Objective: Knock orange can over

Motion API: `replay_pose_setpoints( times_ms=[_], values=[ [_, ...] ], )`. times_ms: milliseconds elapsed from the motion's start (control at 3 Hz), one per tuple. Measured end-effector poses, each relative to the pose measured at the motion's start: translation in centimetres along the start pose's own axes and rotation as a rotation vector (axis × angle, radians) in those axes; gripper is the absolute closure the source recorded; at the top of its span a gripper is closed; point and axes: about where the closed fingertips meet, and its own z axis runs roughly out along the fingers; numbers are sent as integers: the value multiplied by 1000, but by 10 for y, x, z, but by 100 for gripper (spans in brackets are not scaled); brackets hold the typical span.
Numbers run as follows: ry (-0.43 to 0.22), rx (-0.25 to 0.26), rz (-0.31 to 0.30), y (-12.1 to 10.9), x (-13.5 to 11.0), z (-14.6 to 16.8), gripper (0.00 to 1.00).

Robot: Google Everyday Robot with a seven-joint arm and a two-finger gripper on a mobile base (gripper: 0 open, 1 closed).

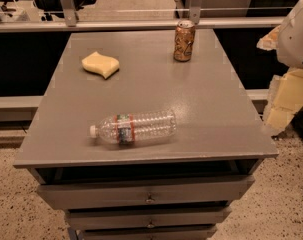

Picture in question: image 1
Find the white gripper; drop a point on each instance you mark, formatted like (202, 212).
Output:
(295, 40)

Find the orange soda can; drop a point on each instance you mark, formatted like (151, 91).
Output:
(184, 39)

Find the top grey drawer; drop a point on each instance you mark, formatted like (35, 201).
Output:
(149, 192)

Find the grey drawer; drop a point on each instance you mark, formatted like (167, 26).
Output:
(148, 218)
(149, 192)
(188, 232)

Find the grey drawer cabinet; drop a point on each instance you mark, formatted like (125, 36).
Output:
(134, 145)

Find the clear plastic water bottle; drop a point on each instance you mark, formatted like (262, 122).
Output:
(132, 127)

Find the yellow sponge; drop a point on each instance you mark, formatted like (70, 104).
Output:
(100, 64)

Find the bottom grey drawer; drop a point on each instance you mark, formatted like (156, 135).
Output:
(188, 232)

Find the middle grey drawer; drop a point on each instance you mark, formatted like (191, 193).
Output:
(148, 218)

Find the grey metal rail frame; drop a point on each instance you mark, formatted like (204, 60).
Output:
(24, 15)

